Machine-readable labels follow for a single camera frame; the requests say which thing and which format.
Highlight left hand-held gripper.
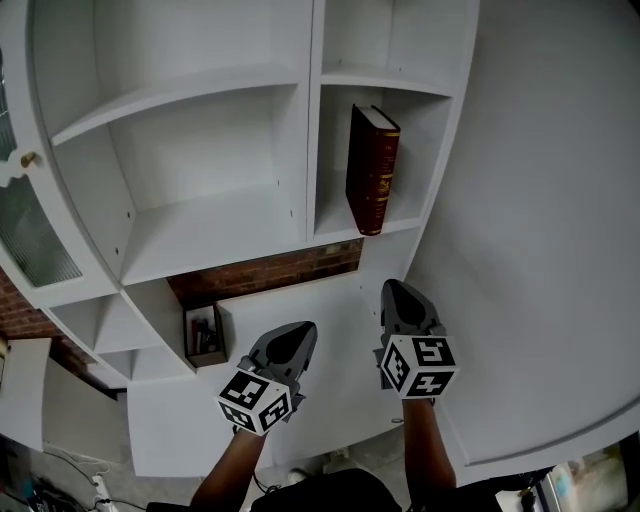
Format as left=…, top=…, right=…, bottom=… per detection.
left=215, top=320, right=319, bottom=437

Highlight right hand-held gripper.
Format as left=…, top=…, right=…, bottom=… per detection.
left=373, top=278, right=461, bottom=402

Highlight dark red hardcover book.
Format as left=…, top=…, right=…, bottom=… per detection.
left=345, top=103, right=402, bottom=237

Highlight white wooden shelf unit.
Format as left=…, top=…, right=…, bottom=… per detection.
left=0, top=0, right=482, bottom=392

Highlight person's left forearm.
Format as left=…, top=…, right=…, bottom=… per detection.
left=189, top=427, right=269, bottom=512

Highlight person's right forearm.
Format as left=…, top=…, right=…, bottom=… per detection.
left=399, top=397, right=459, bottom=512

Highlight small dark wooden box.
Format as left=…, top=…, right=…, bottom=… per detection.
left=182, top=301, right=229, bottom=370

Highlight pens in wooden box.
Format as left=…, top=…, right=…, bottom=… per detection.
left=191, top=318, right=216, bottom=353

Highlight person's black clothing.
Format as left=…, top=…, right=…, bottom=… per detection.
left=147, top=467, right=404, bottom=512

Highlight clear plastic bottle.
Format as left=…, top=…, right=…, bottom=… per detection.
left=549, top=462, right=576, bottom=511

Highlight white side cabinet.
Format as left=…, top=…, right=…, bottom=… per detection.
left=0, top=337, right=54, bottom=452

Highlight ribbed glass cabinet door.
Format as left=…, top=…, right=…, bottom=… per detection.
left=0, top=47, right=84, bottom=289

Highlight white cable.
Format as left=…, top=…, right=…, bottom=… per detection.
left=43, top=446, right=112, bottom=476

